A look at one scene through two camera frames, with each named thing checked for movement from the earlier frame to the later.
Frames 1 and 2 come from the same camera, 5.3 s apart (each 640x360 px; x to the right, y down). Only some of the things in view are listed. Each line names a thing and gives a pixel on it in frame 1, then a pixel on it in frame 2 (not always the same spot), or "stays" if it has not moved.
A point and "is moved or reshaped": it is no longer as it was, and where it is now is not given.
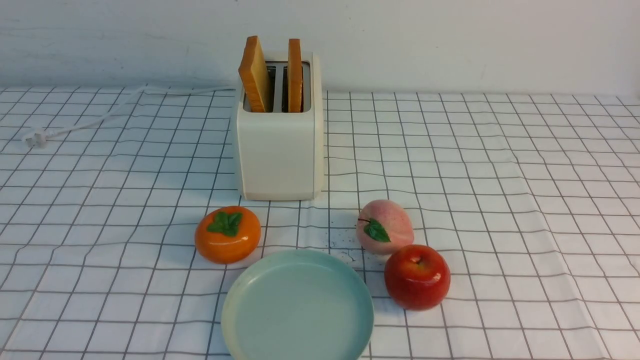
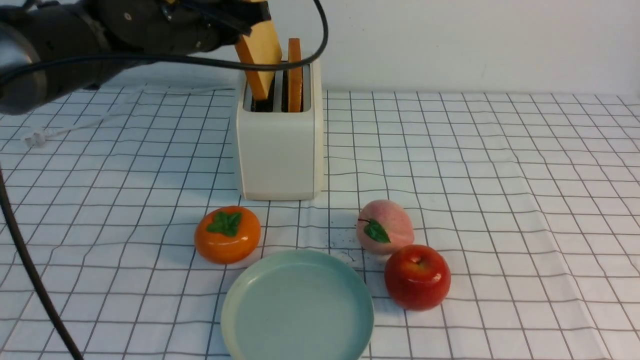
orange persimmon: x=227 y=234 stays
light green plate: x=297 y=304 stays
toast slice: x=295 y=85 stays
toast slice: x=252 y=70 is moved or reshaped
